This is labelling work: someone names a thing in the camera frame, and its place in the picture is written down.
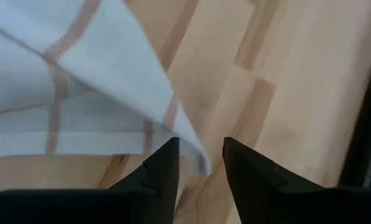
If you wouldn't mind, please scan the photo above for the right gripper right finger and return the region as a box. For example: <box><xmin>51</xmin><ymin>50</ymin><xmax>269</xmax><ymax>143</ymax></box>
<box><xmin>222</xmin><ymin>136</ymin><xmax>371</xmax><ymax>224</ymax></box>

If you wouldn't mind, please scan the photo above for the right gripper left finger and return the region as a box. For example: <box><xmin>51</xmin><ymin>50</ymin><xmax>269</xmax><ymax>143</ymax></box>
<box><xmin>0</xmin><ymin>136</ymin><xmax>180</xmax><ymax>224</ymax></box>

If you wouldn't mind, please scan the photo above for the white red-checked towel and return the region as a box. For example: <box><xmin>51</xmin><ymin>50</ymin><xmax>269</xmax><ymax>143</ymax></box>
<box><xmin>0</xmin><ymin>0</ymin><xmax>211</xmax><ymax>177</ymax></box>

